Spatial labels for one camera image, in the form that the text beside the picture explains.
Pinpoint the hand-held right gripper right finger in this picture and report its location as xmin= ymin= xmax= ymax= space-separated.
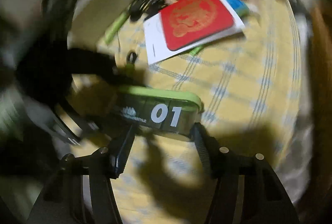
xmin=190 ymin=122 xmax=301 ymax=224

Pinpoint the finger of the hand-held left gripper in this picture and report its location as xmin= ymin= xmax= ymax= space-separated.
xmin=65 ymin=49 xmax=146 ymax=84

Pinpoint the yellow checked tablecloth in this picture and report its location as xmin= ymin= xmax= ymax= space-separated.
xmin=67 ymin=0 xmax=312 ymax=224

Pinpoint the black cables bundle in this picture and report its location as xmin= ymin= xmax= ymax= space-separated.
xmin=128 ymin=0 xmax=166 ymax=22

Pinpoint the dark green edged packet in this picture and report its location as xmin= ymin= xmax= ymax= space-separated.
xmin=104 ymin=85 xmax=203 ymax=141

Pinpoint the green handled tool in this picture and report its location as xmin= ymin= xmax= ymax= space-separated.
xmin=104 ymin=11 xmax=130 ymax=43

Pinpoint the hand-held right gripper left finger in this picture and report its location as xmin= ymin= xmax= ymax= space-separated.
xmin=27 ymin=124 xmax=138 ymax=224

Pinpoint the red card on white backing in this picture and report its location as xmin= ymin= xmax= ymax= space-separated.
xmin=143 ymin=0 xmax=245 ymax=65

